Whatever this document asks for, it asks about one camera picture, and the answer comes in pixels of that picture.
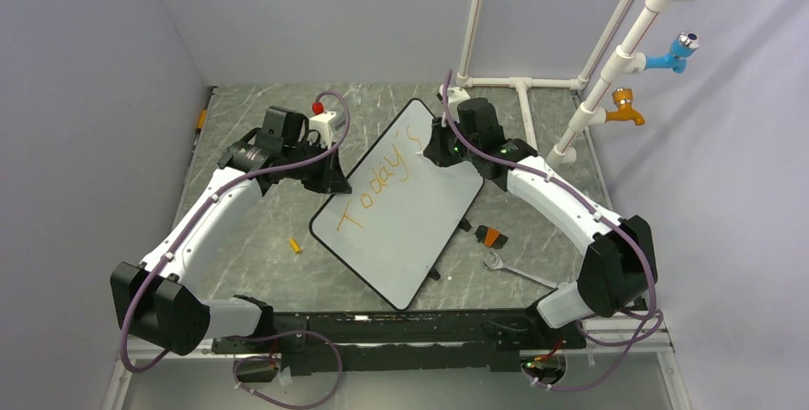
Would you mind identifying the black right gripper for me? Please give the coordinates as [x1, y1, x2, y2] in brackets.
[424, 115, 479, 169]

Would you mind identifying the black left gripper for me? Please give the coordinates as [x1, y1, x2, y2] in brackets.
[283, 139, 350, 195]

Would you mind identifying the white whiteboard black frame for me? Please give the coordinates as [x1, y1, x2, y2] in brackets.
[309, 98, 484, 310]

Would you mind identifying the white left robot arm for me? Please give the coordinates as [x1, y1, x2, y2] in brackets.
[111, 106, 352, 355]

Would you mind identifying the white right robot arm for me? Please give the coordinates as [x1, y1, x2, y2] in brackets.
[423, 97, 658, 348]

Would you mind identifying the orange marker cap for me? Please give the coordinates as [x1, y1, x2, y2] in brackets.
[288, 238, 301, 254]

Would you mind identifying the black orange eraser block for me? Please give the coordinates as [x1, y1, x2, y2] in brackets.
[474, 225, 508, 250]

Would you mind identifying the silver open-end wrench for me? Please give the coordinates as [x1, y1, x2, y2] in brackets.
[481, 252, 566, 289]

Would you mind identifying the blue faucet tap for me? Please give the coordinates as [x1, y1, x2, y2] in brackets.
[644, 31, 699, 73]

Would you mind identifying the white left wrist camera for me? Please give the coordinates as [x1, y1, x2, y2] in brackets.
[308, 102, 346, 147]

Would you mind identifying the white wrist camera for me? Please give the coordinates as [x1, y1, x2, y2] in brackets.
[436, 85, 471, 128]
[308, 102, 346, 147]

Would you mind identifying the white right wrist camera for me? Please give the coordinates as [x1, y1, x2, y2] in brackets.
[436, 85, 471, 128]

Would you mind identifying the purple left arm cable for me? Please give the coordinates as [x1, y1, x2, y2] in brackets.
[119, 91, 352, 375]

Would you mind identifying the orange black pen at wall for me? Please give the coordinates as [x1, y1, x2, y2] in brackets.
[193, 95, 212, 149]

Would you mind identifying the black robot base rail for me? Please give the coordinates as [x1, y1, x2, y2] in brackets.
[212, 308, 586, 377]

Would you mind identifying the white pvc pipe frame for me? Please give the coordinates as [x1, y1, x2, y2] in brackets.
[455, 0, 694, 168]

